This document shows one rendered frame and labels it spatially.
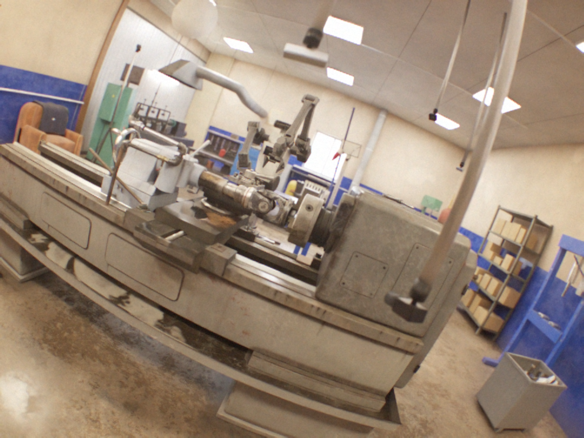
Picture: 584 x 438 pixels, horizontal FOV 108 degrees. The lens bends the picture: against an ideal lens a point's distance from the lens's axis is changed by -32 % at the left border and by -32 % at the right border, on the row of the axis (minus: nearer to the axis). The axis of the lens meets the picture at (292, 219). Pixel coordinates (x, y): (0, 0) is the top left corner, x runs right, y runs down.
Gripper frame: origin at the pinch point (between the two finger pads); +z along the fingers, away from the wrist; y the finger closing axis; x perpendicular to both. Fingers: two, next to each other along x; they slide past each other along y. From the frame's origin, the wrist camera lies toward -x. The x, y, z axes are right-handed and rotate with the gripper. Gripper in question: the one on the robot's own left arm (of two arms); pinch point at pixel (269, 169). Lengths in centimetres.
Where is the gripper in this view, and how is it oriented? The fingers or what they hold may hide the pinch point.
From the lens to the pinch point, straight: 200.2
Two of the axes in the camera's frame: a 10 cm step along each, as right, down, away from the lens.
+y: 8.9, 4.0, -2.2
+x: 0.6, 3.7, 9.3
